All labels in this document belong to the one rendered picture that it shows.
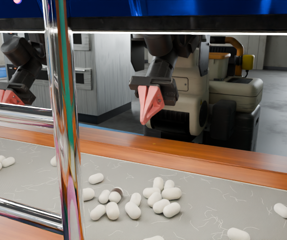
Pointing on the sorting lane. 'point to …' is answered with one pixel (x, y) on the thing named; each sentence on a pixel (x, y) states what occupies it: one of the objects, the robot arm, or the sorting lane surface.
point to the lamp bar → (153, 16)
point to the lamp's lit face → (162, 33)
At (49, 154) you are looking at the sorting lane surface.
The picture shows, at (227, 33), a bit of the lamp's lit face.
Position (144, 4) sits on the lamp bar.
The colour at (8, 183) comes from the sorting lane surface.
